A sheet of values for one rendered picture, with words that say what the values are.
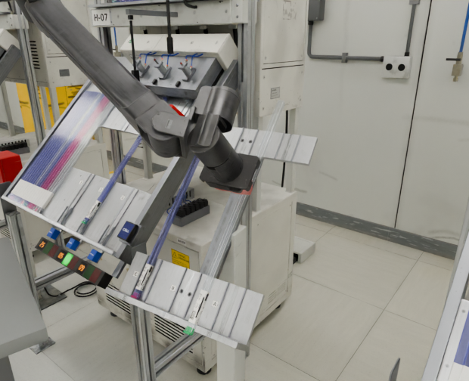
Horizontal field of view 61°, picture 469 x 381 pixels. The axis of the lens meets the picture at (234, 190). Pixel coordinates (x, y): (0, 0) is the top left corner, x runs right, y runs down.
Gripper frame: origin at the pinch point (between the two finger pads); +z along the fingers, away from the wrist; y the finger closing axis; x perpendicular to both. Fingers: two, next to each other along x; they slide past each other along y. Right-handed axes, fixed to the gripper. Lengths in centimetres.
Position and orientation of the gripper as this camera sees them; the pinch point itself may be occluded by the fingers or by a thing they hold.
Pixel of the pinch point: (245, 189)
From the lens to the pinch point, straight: 79.3
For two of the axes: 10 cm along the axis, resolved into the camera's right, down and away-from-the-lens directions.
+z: 3.7, 4.2, 8.3
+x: -3.6, 8.9, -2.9
